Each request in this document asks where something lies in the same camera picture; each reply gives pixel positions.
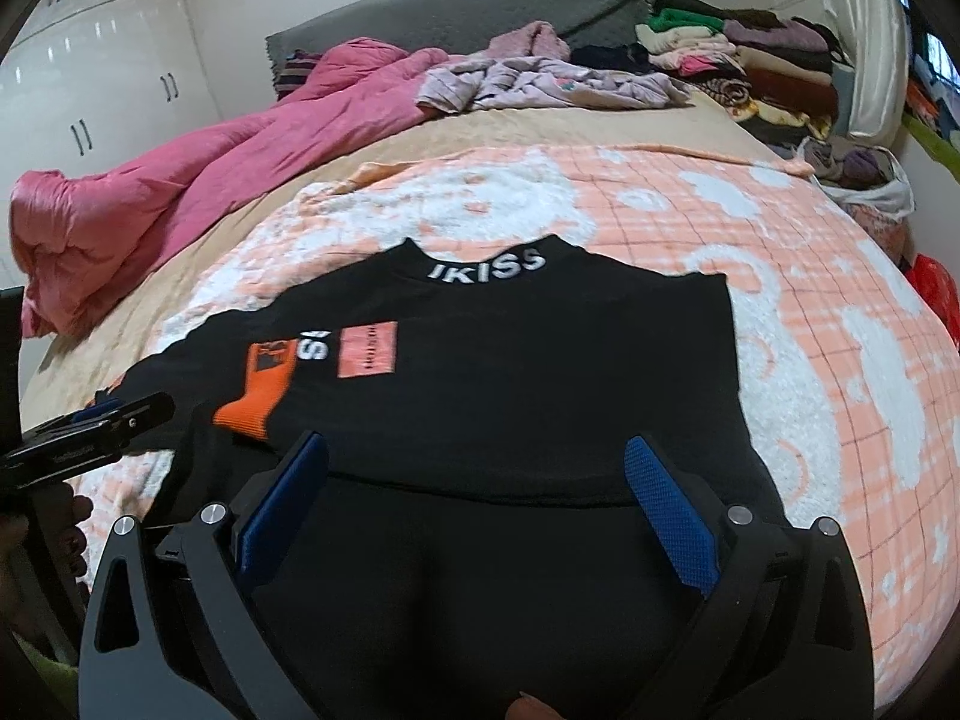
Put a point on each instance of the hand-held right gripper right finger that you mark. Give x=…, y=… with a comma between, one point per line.
x=671, y=510

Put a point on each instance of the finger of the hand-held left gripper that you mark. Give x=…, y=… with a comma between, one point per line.
x=96, y=410
x=112, y=429

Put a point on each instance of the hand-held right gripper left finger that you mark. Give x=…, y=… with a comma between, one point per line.
x=281, y=510

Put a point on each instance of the black shirt with orange patches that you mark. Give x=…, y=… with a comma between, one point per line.
x=510, y=382

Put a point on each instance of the white bag of clothes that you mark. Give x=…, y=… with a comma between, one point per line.
x=862, y=172

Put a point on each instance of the pile of folded clothes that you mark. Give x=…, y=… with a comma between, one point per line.
x=750, y=67

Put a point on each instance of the heap of lilac clothes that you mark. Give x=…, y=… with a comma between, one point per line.
x=540, y=71

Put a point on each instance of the person's left hand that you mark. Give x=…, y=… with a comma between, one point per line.
x=73, y=532

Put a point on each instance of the person's right hand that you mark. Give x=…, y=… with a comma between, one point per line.
x=531, y=709

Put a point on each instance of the orange and white checked blanket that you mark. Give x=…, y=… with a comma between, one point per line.
x=787, y=300

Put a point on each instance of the pink quilt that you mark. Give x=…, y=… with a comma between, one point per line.
x=187, y=180

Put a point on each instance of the beige bedsheet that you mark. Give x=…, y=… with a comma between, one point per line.
x=247, y=195

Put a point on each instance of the white wardrobe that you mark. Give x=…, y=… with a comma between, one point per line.
x=97, y=52

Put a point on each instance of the red plastic bag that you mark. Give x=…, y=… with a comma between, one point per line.
x=934, y=292

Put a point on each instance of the striped dark cloth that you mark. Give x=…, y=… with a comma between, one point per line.
x=296, y=71

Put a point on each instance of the green cloth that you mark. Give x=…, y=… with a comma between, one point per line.
x=934, y=142

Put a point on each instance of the white curtain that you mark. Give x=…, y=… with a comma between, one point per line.
x=870, y=37

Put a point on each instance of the window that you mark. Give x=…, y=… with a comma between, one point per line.
x=937, y=60

